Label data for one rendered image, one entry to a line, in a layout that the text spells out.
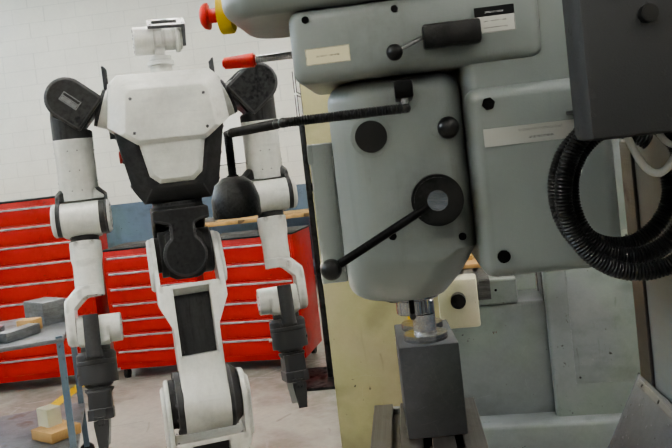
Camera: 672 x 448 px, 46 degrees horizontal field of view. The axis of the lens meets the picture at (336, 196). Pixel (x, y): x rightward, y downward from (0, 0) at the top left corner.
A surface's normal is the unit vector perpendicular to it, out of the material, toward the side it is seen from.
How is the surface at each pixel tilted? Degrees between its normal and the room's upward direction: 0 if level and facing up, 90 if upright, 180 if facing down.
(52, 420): 90
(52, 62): 90
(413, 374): 90
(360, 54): 90
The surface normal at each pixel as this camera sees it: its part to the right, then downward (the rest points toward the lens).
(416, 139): -0.08, 0.06
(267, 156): 0.24, 0.06
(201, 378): 0.19, -0.38
